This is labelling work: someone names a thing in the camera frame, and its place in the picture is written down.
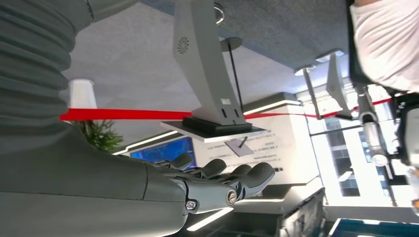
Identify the person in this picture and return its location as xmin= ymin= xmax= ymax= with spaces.
xmin=348 ymin=0 xmax=419 ymax=94

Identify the green plant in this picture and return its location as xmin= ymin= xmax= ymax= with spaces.
xmin=70 ymin=119 xmax=125 ymax=154

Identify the red barrier belt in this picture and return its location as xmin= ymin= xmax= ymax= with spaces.
xmin=60 ymin=97 xmax=393 ymax=121

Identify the blue display screen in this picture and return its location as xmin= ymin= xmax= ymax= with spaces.
xmin=130 ymin=136 xmax=198 ymax=170

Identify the white plant pot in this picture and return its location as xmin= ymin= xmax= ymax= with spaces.
xmin=68 ymin=78 xmax=98 ymax=110

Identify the grey tilted sign plate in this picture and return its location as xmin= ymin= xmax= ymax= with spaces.
xmin=224 ymin=136 xmax=255 ymax=158

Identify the grey kiosk stand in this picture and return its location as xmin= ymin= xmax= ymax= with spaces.
xmin=160 ymin=0 xmax=266 ymax=144
xmin=315 ymin=49 xmax=353 ymax=121

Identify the black equipment case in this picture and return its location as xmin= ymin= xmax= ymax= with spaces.
xmin=276 ymin=188 xmax=328 ymax=237

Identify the round chrome rimmed base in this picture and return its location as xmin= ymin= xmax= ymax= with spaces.
xmin=213 ymin=2 xmax=226 ymax=26

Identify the grey background machine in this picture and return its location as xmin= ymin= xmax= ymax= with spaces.
xmin=355 ymin=83 xmax=419 ymax=210

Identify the blue bin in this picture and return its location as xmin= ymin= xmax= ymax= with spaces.
xmin=328 ymin=218 xmax=419 ymax=237

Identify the black stanchion post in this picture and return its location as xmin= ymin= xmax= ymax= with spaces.
xmin=219 ymin=37 xmax=246 ymax=114

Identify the chrome stanchion post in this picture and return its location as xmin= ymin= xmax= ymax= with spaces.
xmin=293 ymin=64 xmax=323 ymax=119

